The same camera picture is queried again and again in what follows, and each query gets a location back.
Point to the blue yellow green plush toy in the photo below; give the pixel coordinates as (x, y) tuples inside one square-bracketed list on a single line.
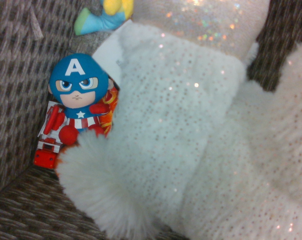
[(108, 17)]

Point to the white unicorn stuffed toy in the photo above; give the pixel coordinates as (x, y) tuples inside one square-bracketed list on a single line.
[(180, 130)]

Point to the grey woven basket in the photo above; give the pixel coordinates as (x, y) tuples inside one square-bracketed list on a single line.
[(13, 62)]

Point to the orange flame pattern plush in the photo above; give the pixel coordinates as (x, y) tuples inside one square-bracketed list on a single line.
[(110, 110)]

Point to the red and white toy robot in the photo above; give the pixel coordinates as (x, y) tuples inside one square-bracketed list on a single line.
[(47, 152)]

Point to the Captain America plush doll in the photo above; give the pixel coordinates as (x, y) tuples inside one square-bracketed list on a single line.
[(77, 82)]

